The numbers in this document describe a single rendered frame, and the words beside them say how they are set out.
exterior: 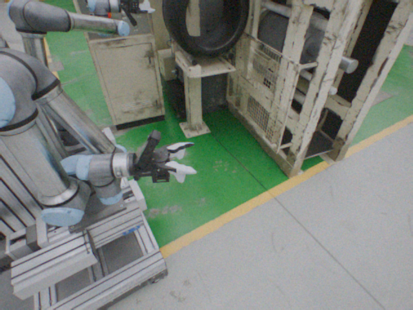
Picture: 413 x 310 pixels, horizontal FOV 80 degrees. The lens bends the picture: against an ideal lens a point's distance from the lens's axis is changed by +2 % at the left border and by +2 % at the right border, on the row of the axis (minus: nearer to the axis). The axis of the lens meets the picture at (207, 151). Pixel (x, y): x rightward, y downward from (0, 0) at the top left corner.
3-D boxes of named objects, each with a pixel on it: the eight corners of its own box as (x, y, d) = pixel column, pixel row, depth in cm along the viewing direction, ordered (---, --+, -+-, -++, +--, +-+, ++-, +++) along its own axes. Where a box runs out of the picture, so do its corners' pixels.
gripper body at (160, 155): (172, 167, 82) (135, 169, 81) (170, 146, 77) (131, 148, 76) (171, 182, 75) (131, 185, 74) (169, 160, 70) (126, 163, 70)
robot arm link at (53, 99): (-6, 46, 66) (111, 162, 98) (-32, 62, 58) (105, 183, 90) (28, 28, 64) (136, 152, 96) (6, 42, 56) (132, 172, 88)
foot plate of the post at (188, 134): (179, 124, 267) (179, 121, 265) (201, 119, 275) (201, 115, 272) (186, 138, 249) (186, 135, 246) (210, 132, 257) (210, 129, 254)
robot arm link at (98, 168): (88, 168, 80) (78, 149, 74) (122, 166, 80) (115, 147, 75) (80, 187, 74) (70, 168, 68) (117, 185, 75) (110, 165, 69)
